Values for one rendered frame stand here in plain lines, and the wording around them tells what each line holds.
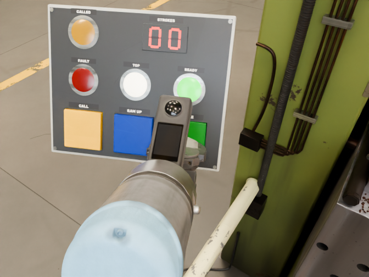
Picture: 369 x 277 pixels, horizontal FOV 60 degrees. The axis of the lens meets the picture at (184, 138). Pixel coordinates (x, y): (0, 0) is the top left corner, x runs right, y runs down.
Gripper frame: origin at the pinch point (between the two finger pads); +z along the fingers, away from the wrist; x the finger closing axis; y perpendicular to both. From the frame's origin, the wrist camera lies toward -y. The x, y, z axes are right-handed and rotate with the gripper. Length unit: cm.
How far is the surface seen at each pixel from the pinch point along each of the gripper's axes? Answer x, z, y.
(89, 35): -18.8, 1.2, -16.8
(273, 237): 29, 50, 45
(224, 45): 5.4, 1.6, -16.8
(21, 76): -158, 186, 10
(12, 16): -227, 278, -43
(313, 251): 30.4, 12.4, 26.4
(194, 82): 0.9, 1.3, -10.1
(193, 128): 1.4, 1.3, -1.7
